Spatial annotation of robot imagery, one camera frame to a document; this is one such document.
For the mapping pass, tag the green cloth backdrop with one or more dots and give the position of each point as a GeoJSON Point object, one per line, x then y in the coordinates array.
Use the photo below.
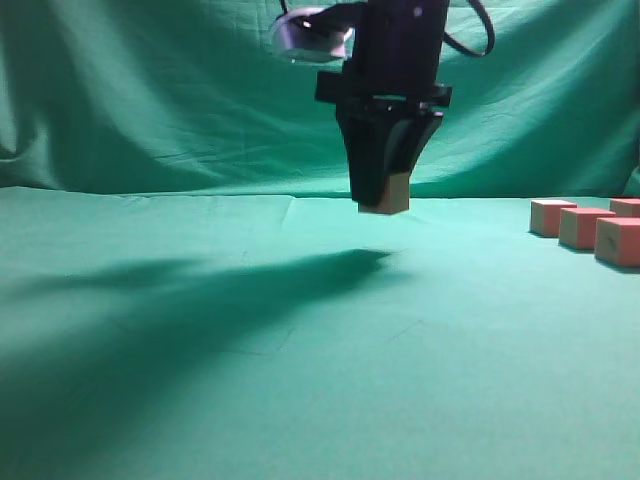
{"type": "Point", "coordinates": [187, 291]}

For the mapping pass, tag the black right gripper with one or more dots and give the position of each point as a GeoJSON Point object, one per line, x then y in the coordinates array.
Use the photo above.
{"type": "Point", "coordinates": [396, 53]}

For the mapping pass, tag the far left pink cube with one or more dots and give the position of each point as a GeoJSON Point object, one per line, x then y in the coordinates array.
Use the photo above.
{"type": "Point", "coordinates": [545, 216]}

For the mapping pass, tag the far right pink cube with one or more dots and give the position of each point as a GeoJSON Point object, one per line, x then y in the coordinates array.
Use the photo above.
{"type": "Point", "coordinates": [625, 207]}

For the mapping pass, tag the middle pink cube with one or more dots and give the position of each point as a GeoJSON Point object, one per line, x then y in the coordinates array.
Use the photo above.
{"type": "Point", "coordinates": [577, 228]}

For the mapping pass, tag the pink cube with mark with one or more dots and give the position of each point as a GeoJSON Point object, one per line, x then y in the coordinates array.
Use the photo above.
{"type": "Point", "coordinates": [617, 241]}

